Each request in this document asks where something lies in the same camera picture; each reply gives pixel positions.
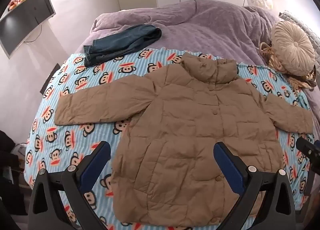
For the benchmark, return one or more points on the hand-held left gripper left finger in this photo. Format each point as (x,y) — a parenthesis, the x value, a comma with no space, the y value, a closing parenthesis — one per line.
(96,162)

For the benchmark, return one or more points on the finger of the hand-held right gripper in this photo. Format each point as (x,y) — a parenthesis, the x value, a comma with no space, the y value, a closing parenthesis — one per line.
(317,144)
(306,146)

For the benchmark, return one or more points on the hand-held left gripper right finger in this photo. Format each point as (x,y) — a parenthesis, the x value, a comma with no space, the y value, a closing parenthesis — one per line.
(228,162)

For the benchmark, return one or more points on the tan puffer jacket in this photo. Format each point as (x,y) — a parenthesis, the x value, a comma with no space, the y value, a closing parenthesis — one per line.
(175,120)

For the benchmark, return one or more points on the monkey print striped blanket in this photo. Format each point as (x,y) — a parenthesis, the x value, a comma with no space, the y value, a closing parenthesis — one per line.
(75,75)

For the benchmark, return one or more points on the beige braided knot cushion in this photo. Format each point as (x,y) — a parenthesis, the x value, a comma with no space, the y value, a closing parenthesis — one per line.
(271,57)

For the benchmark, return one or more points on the round cream pleated cushion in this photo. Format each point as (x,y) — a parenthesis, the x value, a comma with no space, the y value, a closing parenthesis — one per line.
(292,45)

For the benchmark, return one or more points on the grey quilted headboard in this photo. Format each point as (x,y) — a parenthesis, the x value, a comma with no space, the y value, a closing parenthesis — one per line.
(310,32)

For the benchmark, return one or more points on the blue jeans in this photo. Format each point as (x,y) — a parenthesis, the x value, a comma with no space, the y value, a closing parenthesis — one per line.
(120,42)

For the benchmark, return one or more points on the purple bedspread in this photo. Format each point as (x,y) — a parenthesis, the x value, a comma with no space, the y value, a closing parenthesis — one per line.
(212,25)

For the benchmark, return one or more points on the wall-mounted monitor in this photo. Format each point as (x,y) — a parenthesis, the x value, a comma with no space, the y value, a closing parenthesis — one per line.
(22,20)

